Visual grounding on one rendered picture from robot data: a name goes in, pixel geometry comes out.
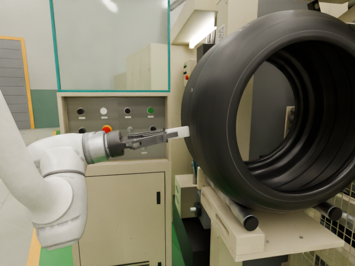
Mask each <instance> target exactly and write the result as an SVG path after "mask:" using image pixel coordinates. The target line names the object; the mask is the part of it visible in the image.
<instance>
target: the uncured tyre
mask: <svg viewBox="0 0 355 266"><path fill-rule="evenodd" d="M249 23H251V24H250V25H248V26H247V27H246V28H244V29H243V30H242V31H240V32H233V33H231V34H230V35H228V36H227V37H225V38H224V39H222V40H221V41H219V42H218V43H216V44H215V45H214V46H213V47H212V48H210V49H209V50H208V51H207V52H206V53H205V54H204V56H203V57H202V58H201V59H200V60H199V62H198V63H197V64H196V66H195V67H194V69H193V71H192V73H191V75H190V77H189V79H188V81H187V84H186V86H185V89H184V94H183V98H182V104H181V126H182V127H184V126H188V127H189V133H190V136H188V137H184V140H185V143H186V146H187V148H188V150H189V152H190V154H191V156H192V158H193V159H194V161H195V162H196V163H197V164H198V166H199V167H200V168H201V169H202V170H203V172H204V173H205V174H206V175H207V176H208V178H209V179H210V180H211V181H212V182H213V183H214V185H215V186H216V187H217V188H218V189H219V190H220V191H221V192H222V193H224V194H225V195H226V196H228V197H229V198H230V199H232V200H233V201H235V202H237V203H239V204H241V205H243V206H246V207H248V208H250V209H253V210H256V211H260V212H264V213H272V214H285V213H294V212H298V211H302V210H305V209H308V208H311V207H314V206H316V205H318V204H320V203H323V202H325V201H327V200H329V199H330V198H332V197H334V196H336V195H337V194H338V193H340V192H341V191H342V190H344V189H345V188H346V187H347V186H348V185H350V184H351V183H352V182H353V181H354V180H355V30H353V29H352V28H351V27H350V26H349V25H348V24H346V23H345V22H343V21H341V20H340V19H338V18H336V17H334V16H332V15H329V14H326V13H323V12H319V11H313V10H307V9H295V10H289V11H280V12H275V13H270V14H267V15H264V16H262V17H259V18H257V19H255V20H253V21H251V22H249ZM265 61H266V62H268V63H270V64H272V65H274V66H275V67H277V68H278V69H279V70H280V71H281V72H282V73H283V74H284V75H285V76H286V78H287V79H288V81H289V83H290V85H291V87H292V90H293V94H294V100H295V112H294V118H293V122H292V125H291V128H290V130H289V132H288V134H287V136H286V137H285V139H284V140H283V141H282V142H281V144H280V145H279V146H278V147H277V148H276V149H274V150H273V151H272V152H271V153H269V154H267V155H266V156H264V157H261V158H258V159H254V160H248V161H243V159H242V157H241V155H240V152H239V148H238V144H237V137H236V120H237V112H238V107H239V103H240V100H241V97H242V94H243V92H244V90H245V88H246V86H247V84H248V82H249V80H250V79H251V77H252V76H253V74H254V73H255V72H256V70H257V69H258V68H259V67H260V66H261V65H262V64H263V63H264V62H265ZM192 86H194V89H193V92H192V94H190V91H191V88H192Z"/></svg>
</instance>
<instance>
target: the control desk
mask: <svg viewBox="0 0 355 266"><path fill-rule="evenodd" d="M57 101H58V111H59V122H60V133H61V134H70V133H75V134H85V133H87V132H97V131H105V133H106V134H107V133H108V132H110V131H116V130H119V131H120V132H121V135H122V137H125V136H128V134H132V133H136V132H146V131H154V130H160V129H162V130H163V128H165V130H167V129H171V93H170V92H57ZM85 179H86V187H87V195H88V214H87V222H86V227H85V230H84V233H83V235H82V237H81V238H80V239H79V241H78V242H77V243H76V244H74V245H72V256H73V266H172V182H171V140H168V142H167V143H166V142H163V143H160V144H155V145H151V146H147V147H143V148H139V149H137V150H133V149H130V148H126V149H124V155H123V156H119V157H114V158H112V157H110V160H109V161H105V162H101V163H96V164H90V165H87V169H86V176H85Z"/></svg>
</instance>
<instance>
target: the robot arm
mask: <svg viewBox="0 0 355 266"><path fill-rule="evenodd" d="M188 136H190V133H189V127H188V126H184V127H178V128H172V129H167V130H165V128H163V130H162V129H160V130H154V131H146V132H136V133H132V134H128V136H125V137H122V135H121V132H120V131H119V130H116V131H110V132H108V133H107V134H106V133H105V131H97V132H87V133H85V134H75V133H70V134H61V135H56V136H51V137H48V138H44V139H41V140H38V141H36V142H33V143H31V144H30V145H28V146H27V147H26V145H25V143H24V140H23V138H22V136H21V134H20V132H19V130H18V127H17V125H16V123H15V121H14V119H13V116H12V114H11V112H10V110H9V108H8V106H7V103H6V101H5V99H4V97H3V95H2V93H1V90H0V179H1V180H2V182H3V183H4V185H5V186H6V188H7V189H8V190H9V192H10V193H11V194H12V195H13V196H14V197H15V198H16V199H17V200H18V201H19V202H20V203H21V204H23V205H24V211H25V214H26V216H27V218H28V219H29V220H30V221H31V222H32V224H33V227H34V228H36V237H37V239H38V241H39V243H40V245H41V246H42V247H43V248H46V249H47V250H49V251H51V250H55V249H59V248H63V247H66V246H70V245H74V244H76V243H77V242H78V241H79V239H80V238H81V237H82V235H83V233H84V230H85V227H86V222H87V214H88V195H87V187H86V179H85V176H86V169H87V165H90V164H96V163H101V162H107V161H109V160H110V157H112V158H114V157H119V156H123V155H124V149H126V148H130V149H133V150H137V149H139V148H143V147H147V146H151V145H155V144H160V143H164V142H166V143H167V142H168V140H171V139H177V138H183V137H188Z"/></svg>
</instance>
